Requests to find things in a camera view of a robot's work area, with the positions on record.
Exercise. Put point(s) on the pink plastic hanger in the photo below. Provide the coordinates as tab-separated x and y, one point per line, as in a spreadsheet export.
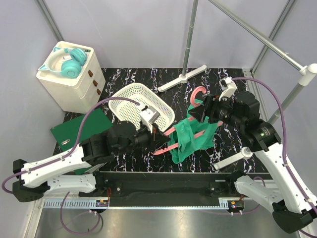
171	130

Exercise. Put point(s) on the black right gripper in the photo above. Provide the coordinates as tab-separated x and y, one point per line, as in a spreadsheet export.
211	103

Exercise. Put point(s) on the teal cat-ear headphones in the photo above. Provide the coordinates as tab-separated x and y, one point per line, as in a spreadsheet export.
70	68

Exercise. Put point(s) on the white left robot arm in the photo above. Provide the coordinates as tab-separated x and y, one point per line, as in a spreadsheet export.
35	179

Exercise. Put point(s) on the white slotted cable duct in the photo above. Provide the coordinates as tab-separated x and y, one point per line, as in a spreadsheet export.
97	204

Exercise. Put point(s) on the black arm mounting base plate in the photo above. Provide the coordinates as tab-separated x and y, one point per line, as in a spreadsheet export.
163	190

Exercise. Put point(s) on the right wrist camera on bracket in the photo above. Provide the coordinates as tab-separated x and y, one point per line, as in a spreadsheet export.
228	87

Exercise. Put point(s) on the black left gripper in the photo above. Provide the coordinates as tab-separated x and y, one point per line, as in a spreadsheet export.
158	137

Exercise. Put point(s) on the green tank top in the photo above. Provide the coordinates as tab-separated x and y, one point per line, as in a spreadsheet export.
191	136

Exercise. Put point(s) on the white drawer cabinet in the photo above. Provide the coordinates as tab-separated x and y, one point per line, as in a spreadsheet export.
77	94

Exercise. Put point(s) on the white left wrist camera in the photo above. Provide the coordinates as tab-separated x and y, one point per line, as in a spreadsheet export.
148	116

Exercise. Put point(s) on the silver clothes rack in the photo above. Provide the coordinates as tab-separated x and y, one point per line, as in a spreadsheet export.
308	73

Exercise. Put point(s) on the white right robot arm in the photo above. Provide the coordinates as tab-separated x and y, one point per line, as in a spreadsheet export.
289	208

